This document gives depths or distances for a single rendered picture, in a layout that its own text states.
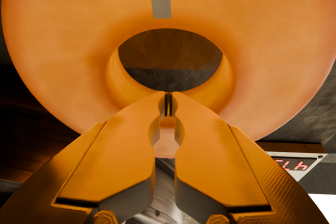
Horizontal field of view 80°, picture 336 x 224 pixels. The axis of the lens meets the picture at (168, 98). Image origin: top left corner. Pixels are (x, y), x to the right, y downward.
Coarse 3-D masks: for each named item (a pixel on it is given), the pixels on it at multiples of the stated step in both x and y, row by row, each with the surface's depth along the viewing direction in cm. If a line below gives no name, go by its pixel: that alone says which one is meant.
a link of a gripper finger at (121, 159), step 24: (168, 96) 13; (120, 120) 9; (144, 120) 9; (96, 144) 8; (120, 144) 8; (144, 144) 8; (96, 168) 7; (120, 168) 7; (144, 168) 7; (72, 192) 6; (96, 192) 6; (120, 192) 6; (144, 192) 7; (120, 216) 7
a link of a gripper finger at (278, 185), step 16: (240, 144) 8; (256, 144) 8; (256, 160) 7; (272, 160) 7; (256, 176) 7; (272, 176) 7; (288, 176) 7; (272, 192) 6; (288, 192) 6; (304, 192) 6; (272, 208) 6; (288, 208) 6; (304, 208) 6
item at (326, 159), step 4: (324, 148) 487; (328, 148) 487; (332, 148) 488; (328, 152) 480; (332, 152) 480; (324, 156) 489; (328, 156) 489; (332, 156) 488; (320, 160) 503; (324, 160) 502; (328, 160) 501; (332, 160) 501
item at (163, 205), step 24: (0, 120) 18; (24, 120) 18; (48, 120) 19; (0, 144) 16; (24, 144) 17; (48, 144) 18; (0, 168) 14; (24, 168) 16; (0, 192) 16; (168, 192) 25; (144, 216) 19; (168, 216) 21
